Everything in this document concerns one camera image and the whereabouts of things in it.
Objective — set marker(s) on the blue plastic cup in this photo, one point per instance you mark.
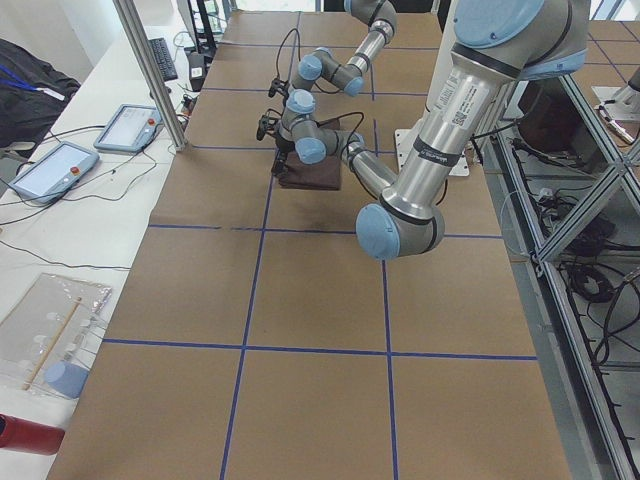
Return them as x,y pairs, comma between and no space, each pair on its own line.
67,378

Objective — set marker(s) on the teach pendant tablet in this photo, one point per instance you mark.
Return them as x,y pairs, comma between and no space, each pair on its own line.
130,130
54,174

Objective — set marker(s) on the dark brown t-shirt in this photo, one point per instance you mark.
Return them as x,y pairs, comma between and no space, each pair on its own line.
325,175

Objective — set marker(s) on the black keyboard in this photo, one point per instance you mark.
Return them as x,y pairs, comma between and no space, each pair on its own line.
163,59

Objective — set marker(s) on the aluminium frame column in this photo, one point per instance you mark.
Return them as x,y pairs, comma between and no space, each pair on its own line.
136,35

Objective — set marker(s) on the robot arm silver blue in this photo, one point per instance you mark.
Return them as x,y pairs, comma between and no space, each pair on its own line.
380,17
496,42

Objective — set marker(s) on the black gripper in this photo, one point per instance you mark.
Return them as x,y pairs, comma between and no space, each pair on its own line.
285,100
283,149

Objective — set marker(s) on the red bottle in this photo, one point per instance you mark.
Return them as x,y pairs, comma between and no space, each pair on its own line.
26,436

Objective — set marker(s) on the clear plastic tray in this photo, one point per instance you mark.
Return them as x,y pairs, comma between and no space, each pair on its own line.
58,319

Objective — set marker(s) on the far teach pendant tablet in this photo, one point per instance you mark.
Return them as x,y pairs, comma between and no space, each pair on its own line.
130,130

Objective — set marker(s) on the near teach pendant tablet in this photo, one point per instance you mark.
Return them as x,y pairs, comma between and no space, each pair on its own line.
54,174

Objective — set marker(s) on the black backpack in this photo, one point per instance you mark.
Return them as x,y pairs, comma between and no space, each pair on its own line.
33,95

